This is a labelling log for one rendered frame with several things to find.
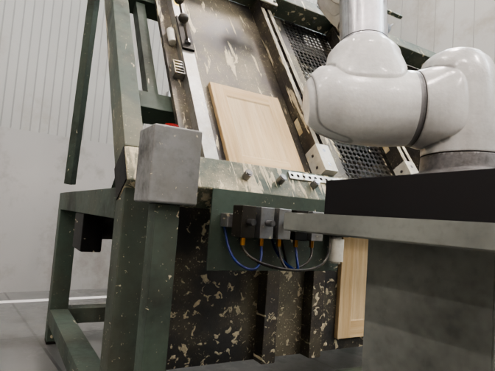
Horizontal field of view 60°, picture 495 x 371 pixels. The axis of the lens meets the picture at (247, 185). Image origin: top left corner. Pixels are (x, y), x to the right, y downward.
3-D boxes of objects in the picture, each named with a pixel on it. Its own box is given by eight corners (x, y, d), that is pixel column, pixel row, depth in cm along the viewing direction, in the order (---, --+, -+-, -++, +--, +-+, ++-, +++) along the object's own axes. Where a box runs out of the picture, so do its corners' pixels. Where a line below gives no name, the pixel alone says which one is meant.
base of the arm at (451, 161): (537, 189, 87) (536, 162, 87) (488, 177, 73) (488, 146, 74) (448, 192, 101) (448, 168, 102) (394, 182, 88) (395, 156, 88)
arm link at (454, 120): (526, 152, 78) (524, 38, 80) (428, 148, 78) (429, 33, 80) (477, 165, 95) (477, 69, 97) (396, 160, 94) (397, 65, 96)
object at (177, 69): (172, 77, 154) (175, 71, 152) (169, 65, 157) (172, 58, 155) (183, 80, 156) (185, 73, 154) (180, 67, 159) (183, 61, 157)
